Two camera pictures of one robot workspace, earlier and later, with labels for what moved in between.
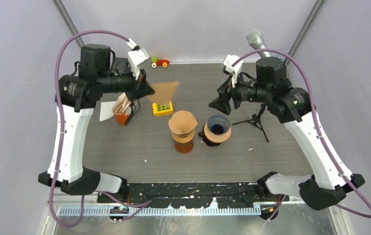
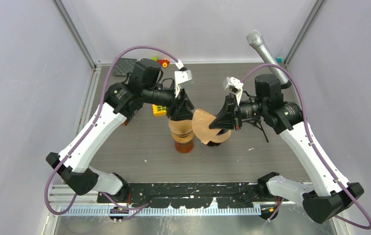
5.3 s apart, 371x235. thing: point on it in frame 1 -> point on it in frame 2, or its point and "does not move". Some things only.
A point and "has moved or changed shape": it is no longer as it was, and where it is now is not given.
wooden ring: [216, 138] does not move
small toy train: [155, 62] does not move
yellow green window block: [162, 109] does not move
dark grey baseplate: [122, 65] does not move
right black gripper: [221, 102] -> [225, 119]
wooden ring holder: [183, 138] does not move
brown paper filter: [164, 92] has moved or changed shape
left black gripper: [139, 88] -> [180, 107]
